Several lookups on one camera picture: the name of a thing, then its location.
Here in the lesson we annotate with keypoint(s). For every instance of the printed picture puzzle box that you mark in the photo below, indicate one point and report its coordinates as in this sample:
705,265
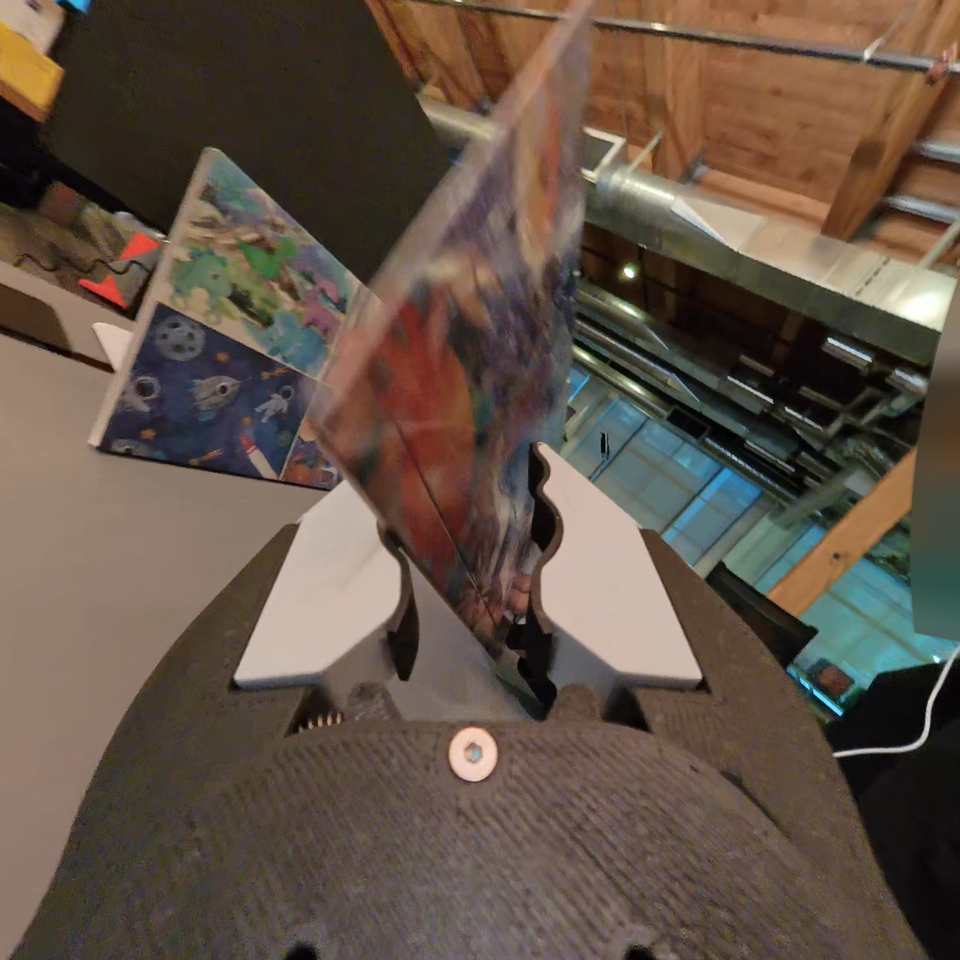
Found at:
210,390

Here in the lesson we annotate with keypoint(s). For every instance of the wooden beam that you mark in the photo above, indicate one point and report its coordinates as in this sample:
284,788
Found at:
840,540

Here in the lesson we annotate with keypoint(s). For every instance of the large yellow box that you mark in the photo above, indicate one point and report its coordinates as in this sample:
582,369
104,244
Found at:
26,75

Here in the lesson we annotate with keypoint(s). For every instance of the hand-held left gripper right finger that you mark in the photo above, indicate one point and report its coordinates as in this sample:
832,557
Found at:
622,600

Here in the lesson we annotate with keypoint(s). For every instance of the black partition panel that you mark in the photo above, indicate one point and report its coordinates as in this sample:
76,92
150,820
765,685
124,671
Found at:
262,97

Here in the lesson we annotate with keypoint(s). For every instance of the red and grey triangular object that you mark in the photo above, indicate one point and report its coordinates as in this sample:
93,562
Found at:
120,289

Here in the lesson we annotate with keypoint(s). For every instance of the silver ceiling ducts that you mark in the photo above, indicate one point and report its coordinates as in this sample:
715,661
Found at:
750,247

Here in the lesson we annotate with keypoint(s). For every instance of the dark ceiling pipe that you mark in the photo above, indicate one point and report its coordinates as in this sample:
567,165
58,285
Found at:
750,39

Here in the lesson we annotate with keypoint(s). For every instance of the white paper sheet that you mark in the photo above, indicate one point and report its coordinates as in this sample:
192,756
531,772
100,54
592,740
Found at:
116,345

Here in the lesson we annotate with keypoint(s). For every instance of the red and blue jigsaw puzzle board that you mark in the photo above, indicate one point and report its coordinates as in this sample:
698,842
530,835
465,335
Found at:
435,390

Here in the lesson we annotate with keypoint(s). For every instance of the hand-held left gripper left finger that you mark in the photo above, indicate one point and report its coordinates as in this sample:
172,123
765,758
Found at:
315,600

